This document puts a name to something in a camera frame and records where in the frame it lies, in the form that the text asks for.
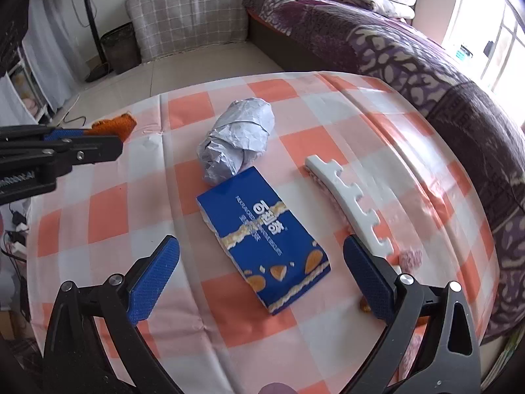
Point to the white notched foam strip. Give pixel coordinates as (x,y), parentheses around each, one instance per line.
(348,196)

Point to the black waste basket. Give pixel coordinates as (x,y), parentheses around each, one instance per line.
(121,48)

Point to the grey paper ball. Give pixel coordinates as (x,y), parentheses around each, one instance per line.
(239,136)

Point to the grey plaid cushion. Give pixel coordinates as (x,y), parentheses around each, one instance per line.
(164,27)

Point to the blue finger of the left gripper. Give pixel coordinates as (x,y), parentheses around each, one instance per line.
(60,133)

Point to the black floor stand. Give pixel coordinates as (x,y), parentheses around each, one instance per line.
(103,68)

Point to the blue biscuit box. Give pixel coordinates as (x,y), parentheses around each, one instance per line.
(271,249)

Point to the orange white checkered tablecloth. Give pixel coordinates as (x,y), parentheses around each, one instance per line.
(208,328)

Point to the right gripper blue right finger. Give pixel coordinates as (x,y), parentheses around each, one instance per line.
(374,276)

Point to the purple patterned bed quilt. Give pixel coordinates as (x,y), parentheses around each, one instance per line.
(350,39)

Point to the long orange peel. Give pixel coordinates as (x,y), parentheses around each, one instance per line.
(364,306)

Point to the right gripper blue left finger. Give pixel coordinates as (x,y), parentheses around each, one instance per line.
(146,280)

